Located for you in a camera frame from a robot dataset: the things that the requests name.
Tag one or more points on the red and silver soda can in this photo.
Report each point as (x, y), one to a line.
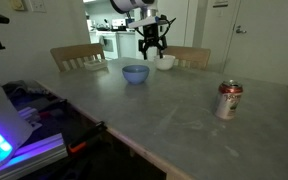
(228, 103)

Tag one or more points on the white power strip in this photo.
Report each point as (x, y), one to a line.
(29, 115)

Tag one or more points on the wooden slat-back chair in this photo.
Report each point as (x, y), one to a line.
(190, 53)
(74, 50)

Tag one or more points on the white robot base blue lights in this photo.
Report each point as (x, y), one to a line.
(0, 110)

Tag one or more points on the white oven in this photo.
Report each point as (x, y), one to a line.
(110, 43)

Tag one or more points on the white closet door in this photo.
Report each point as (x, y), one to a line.
(180, 20)

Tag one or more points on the white countertop appliance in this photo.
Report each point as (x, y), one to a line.
(118, 23)

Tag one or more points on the blue bowl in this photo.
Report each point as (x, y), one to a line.
(135, 75)

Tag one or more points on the round beige thermostat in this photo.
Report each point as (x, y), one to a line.
(17, 4)

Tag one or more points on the small wall sign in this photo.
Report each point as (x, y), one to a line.
(220, 3)

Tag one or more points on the white kitchen cabinet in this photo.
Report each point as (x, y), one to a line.
(126, 45)

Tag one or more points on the microwave oven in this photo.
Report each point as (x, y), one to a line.
(129, 20)

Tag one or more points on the metal mounting plate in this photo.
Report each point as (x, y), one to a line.
(40, 150)

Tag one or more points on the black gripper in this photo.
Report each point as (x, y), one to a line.
(151, 33)

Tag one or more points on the hanging dish towel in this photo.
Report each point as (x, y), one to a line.
(101, 40)

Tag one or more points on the white bowl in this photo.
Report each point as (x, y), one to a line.
(165, 63)

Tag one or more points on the clear plastic container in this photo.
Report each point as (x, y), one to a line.
(95, 65)

